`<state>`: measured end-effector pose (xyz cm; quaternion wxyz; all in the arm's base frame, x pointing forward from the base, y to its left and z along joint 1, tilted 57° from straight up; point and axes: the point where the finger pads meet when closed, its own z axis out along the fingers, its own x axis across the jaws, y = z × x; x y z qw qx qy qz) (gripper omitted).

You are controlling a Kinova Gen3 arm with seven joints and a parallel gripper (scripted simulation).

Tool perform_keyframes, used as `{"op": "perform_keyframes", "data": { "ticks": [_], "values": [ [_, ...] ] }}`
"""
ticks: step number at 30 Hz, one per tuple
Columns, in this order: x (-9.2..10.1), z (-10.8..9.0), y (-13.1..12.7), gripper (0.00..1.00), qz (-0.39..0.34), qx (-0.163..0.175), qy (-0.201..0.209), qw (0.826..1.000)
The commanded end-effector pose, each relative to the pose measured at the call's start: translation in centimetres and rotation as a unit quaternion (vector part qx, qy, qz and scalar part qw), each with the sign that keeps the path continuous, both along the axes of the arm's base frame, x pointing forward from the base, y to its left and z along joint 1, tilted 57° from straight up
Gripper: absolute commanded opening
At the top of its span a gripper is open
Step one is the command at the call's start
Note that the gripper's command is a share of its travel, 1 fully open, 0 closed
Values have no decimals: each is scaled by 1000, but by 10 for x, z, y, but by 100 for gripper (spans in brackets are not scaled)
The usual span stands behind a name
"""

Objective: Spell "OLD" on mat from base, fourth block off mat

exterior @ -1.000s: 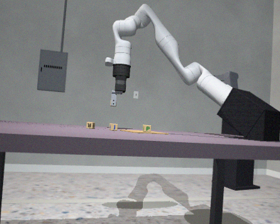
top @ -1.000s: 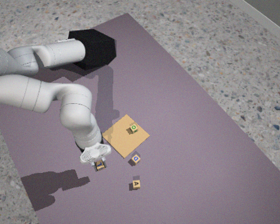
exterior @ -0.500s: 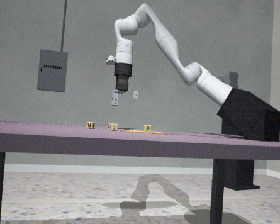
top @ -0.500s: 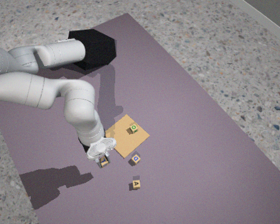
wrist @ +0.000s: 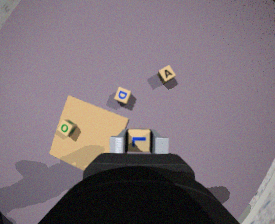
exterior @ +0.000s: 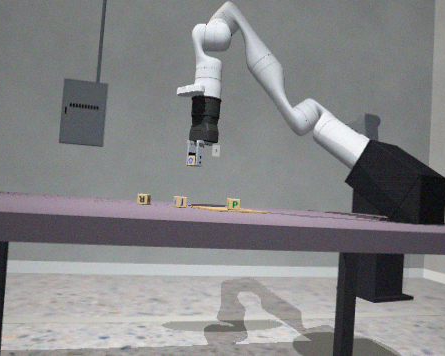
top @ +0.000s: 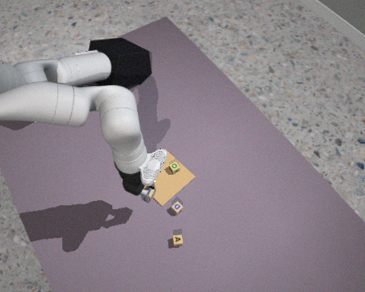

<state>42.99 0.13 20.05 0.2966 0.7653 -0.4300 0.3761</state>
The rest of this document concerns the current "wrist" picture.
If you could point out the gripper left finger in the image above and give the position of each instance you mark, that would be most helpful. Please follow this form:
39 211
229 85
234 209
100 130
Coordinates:
119 143

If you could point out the tan flat mat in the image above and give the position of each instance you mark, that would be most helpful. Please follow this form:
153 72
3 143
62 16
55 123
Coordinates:
91 138

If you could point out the tan letter block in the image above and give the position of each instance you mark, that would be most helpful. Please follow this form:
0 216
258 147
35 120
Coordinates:
122 95
67 127
166 74
139 140

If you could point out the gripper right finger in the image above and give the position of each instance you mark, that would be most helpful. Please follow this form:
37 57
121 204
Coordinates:
158 144

